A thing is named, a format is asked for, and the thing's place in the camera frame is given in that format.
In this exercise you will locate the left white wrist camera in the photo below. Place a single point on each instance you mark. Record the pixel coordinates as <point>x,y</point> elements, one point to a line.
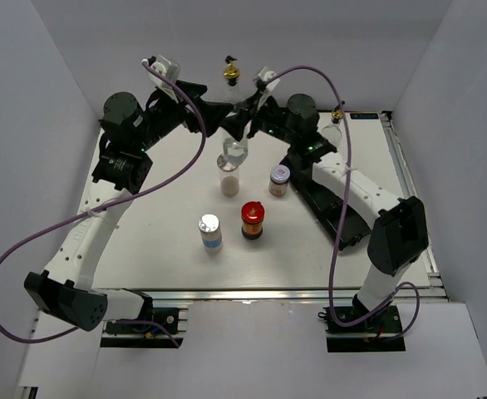
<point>165,67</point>

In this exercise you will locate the blue table logo sticker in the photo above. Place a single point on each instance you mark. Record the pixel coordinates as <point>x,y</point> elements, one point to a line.
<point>364,116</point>

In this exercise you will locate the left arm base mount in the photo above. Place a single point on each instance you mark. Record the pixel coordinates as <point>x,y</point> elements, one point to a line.
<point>165,328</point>

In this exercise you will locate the small white-lid sauce jar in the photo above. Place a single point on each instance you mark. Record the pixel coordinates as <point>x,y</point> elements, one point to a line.
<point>278,180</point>

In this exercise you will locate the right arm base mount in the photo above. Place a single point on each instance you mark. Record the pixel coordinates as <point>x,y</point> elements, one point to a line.
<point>373,335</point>

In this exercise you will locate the aluminium table frame rail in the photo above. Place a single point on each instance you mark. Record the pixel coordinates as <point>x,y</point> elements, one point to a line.
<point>157,245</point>

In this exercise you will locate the red-lid dark sauce jar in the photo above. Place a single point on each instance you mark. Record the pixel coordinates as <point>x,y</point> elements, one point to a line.
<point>252,215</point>

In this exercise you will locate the clear silver-lid spice jar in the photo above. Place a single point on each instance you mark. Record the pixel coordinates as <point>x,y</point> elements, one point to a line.
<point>229,179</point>

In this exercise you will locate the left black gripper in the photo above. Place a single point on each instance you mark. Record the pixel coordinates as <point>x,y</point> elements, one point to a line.
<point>213,112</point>

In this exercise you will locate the black plastic organizer tray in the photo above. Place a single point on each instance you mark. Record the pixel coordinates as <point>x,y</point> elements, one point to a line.
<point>326,206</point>

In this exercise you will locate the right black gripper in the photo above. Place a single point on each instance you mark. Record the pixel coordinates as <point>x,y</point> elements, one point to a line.
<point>236,124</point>

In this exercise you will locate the blue-label silver-lid shaker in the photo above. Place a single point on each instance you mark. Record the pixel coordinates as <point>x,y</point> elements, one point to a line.
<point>210,232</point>

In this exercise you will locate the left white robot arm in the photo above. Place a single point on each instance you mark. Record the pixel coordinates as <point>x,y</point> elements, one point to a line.
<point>63,289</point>

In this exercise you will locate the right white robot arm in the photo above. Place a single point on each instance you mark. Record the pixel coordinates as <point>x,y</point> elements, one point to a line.
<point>319,172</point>

